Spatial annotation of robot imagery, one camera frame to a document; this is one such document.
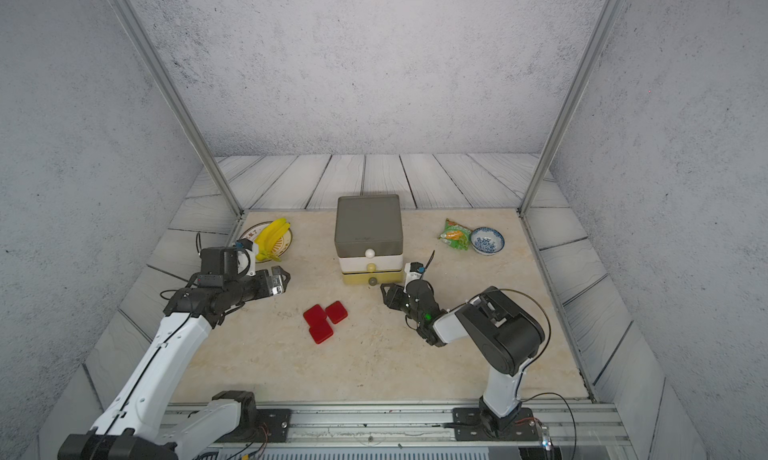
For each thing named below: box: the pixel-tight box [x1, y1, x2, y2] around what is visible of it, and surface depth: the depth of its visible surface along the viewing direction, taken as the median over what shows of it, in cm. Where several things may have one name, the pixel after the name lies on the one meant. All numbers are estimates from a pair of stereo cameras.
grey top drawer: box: [335, 194, 403, 259], surface depth 91 cm
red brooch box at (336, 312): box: [325, 300, 348, 324], surface depth 95 cm
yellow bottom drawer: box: [342, 270, 404, 285], surface depth 100 cm
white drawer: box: [338, 255, 404, 273], surface depth 94 cm
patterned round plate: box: [241, 221, 293, 264], surface depth 113 cm
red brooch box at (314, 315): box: [303, 304, 327, 327], surface depth 95 cm
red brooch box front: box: [309, 318, 334, 344], surface depth 91 cm
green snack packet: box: [438, 218, 472, 251], surface depth 109 cm
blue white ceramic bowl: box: [470, 227, 505, 256], surface depth 110 cm
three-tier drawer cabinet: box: [334, 194, 404, 285], surface depth 93 cm
